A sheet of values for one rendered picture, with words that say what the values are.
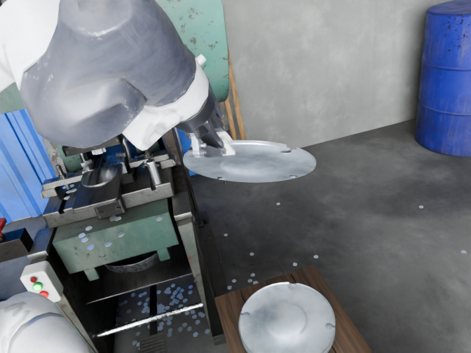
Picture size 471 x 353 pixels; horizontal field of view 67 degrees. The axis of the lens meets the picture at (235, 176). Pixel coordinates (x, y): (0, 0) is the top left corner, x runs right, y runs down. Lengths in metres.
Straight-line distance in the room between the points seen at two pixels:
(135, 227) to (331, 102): 1.97
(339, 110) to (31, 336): 2.55
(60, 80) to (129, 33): 0.08
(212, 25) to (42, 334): 0.71
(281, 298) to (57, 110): 1.00
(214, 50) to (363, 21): 2.00
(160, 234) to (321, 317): 0.59
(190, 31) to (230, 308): 0.86
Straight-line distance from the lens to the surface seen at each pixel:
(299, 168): 0.80
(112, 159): 1.42
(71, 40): 0.36
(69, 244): 1.33
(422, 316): 1.71
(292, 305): 1.21
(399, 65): 3.07
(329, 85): 2.81
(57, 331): 0.75
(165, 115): 0.44
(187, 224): 1.21
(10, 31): 0.46
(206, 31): 0.90
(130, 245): 1.32
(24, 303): 0.82
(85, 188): 1.28
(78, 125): 0.38
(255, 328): 1.18
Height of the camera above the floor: 1.32
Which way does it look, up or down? 30 degrees down
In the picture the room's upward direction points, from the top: 11 degrees counter-clockwise
